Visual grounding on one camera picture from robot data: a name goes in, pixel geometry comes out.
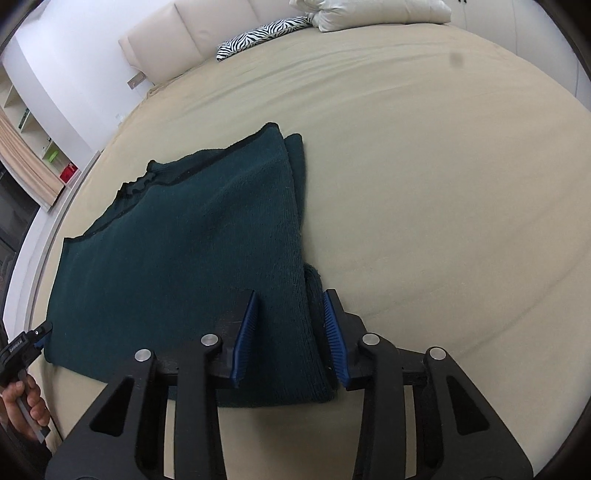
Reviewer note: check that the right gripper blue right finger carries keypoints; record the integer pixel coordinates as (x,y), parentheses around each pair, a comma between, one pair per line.
(344,330)

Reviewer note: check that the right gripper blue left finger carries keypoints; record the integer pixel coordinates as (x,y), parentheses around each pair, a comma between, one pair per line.
(236,330)

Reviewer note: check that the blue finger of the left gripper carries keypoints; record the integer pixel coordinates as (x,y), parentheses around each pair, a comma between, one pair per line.
(39,335)

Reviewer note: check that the dark green knitted garment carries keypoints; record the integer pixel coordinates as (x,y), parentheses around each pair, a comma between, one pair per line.
(170,255)

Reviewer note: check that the person's left hand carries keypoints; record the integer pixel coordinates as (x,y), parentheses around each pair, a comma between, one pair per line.
(24,408)

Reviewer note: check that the dark window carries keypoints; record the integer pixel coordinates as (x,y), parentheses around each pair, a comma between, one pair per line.
(18,210)

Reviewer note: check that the red storage box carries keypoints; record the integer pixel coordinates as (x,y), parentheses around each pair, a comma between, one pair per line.
(68,172)

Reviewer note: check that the green shelf item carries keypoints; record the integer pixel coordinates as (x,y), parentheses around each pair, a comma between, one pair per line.
(51,153)

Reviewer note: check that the zebra print pillow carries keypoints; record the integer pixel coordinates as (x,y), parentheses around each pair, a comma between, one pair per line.
(260,35)

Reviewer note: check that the white crumpled duvet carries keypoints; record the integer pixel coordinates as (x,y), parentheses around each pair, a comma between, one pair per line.
(331,16)

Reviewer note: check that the cream padded headboard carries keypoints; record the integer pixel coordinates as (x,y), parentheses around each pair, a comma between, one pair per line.
(184,34)

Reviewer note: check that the white wall shelf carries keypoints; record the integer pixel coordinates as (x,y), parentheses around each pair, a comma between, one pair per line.
(28,127)

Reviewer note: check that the wall switch plate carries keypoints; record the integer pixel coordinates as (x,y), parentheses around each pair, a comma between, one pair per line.
(136,80)

